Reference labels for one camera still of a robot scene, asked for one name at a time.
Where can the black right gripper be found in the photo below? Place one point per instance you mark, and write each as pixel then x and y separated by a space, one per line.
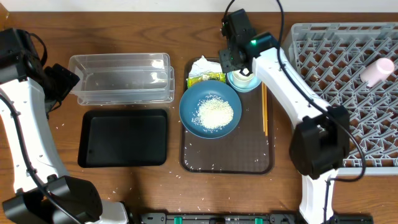
pixel 225 60

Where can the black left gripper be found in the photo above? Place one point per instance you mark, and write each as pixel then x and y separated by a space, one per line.
pixel 64 78

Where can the wooden chopstick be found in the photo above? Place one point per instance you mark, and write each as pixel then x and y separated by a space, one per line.
pixel 264 110

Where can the pink cup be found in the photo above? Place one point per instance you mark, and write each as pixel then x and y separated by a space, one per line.
pixel 377 71

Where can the white cup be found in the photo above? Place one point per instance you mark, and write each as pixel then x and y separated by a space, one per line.
pixel 242 78

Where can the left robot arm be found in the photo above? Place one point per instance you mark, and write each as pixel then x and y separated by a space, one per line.
pixel 44 190

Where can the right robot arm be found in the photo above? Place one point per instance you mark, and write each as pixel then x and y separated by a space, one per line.
pixel 319 142

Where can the grey dishwasher rack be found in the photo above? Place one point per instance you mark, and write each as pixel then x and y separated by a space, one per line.
pixel 330 58

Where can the crumpled white green wrapper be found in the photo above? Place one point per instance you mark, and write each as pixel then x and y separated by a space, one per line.
pixel 204 69

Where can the clear plastic bin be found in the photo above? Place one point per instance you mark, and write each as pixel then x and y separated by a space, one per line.
pixel 123 79

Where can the dark blue plate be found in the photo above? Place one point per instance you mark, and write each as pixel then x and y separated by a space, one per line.
pixel 198 92

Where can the pile of white rice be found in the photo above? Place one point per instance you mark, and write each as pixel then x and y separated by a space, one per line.
pixel 212 113

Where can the black tray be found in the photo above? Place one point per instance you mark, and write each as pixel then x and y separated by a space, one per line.
pixel 123 138

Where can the brown serving tray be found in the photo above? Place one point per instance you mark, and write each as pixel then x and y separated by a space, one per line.
pixel 247 149

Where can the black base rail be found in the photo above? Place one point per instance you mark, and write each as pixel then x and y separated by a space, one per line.
pixel 278 218

